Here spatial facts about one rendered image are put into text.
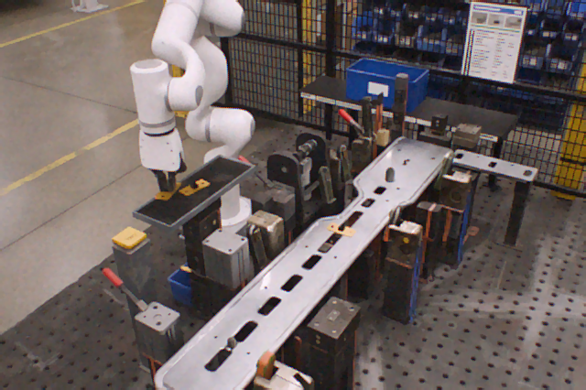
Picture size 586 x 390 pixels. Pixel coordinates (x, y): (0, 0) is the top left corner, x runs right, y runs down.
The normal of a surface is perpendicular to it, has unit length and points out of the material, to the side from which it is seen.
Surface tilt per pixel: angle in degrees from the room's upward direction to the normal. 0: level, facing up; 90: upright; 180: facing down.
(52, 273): 0
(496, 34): 90
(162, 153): 90
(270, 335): 0
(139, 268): 90
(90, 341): 0
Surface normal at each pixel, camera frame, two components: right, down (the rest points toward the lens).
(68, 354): -0.01, -0.84
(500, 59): -0.54, 0.46
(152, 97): 0.03, 0.51
